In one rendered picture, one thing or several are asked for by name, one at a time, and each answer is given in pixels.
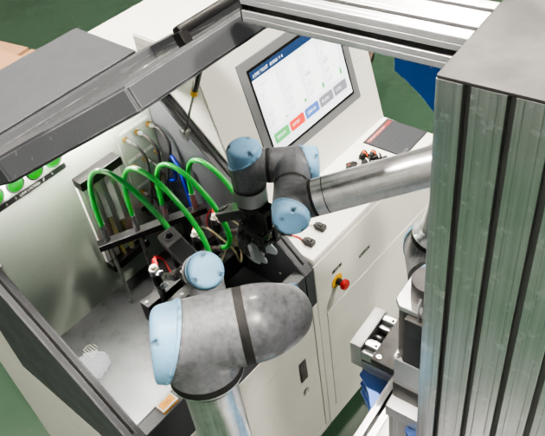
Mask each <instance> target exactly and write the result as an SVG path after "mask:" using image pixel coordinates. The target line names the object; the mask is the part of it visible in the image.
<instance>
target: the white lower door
mask: <svg viewBox="0 0 545 436"><path fill-rule="evenodd" d="M239 385H240V391H241V395H242V399H243V402H244V406H245V409H246V413H247V418H248V422H249V426H250V429H251V433H252V436H317V435H318V433H319V432H320V431H321V430H322V429H323V427H324V426H325V417H324V404H323V397H322V390H321V383H320V376H319V368H318V361H317V348H316V341H315V334H314V327H313V319H312V322H311V327H310V329H309V331H308V332H307V334H306V335H305V337H304V338H303V339H302V340H301V341H300V342H299V343H298V344H296V345H295V346H294V347H292V348H291V349H289V350H288V351H286V352H285V353H284V354H282V355H280V356H277V357H275V358H273V359H271V360H269V361H266V362H261V363H259V364H258V365H257V366H256V367H255V368H254V370H253V371H252V372H251V373H250V374H249V375H248V376H247V377H246V378H245V379H244V380H243V381H242V382H241V383H240V384H239Z"/></svg>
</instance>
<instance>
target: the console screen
mask: <svg viewBox="0 0 545 436"><path fill-rule="evenodd" d="M235 70H236V73H237V75H238V78H239V80H240V84H241V87H242V90H243V93H244V94H245V97H246V100H247V104H248V106H249V109H250V112H251V114H252V117H253V121H254V123H255V126H256V129H257V132H258V133H259V136H260V141H261V143H262V145H263V147H266V148H269V147H282V146H294V145H298V144H301V145H304V144H305V143H307V142H308V141H309V140H310V139H311V138H313V137H314V136H315V135H316V134H317V133H319V132H320V131H321V130H322V129H323V128H325V126H327V124H329V123H330V122H331V121H332V120H333V119H335V118H336V117H337V116H338V115H339V114H341V113H342V112H343V111H344V110H345V109H347V108H348V107H349V106H350V105H352V104H353V103H354V102H355V101H356V100H357V99H359V98H360V97H361V94H360V90H359V86H358V83H357V79H356V74H355V70H354V67H353V63H352V60H351V56H350V52H349V47H347V46H343V45H339V44H335V43H332V42H325V41H321V40H318V39H313V38H310V37H306V36H302V35H295V34H292V33H288V32H284V33H283V34H281V35H280V36H278V37H277V38H275V39H274V40H272V41H271V42H269V43H268V44H267V45H265V46H264V47H263V48H261V49H260V50H258V51H257V52H255V53H254V54H252V55H250V56H249V57H248V58H246V59H245V60H244V61H242V62H241V63H239V64H238V65H237V66H235Z"/></svg>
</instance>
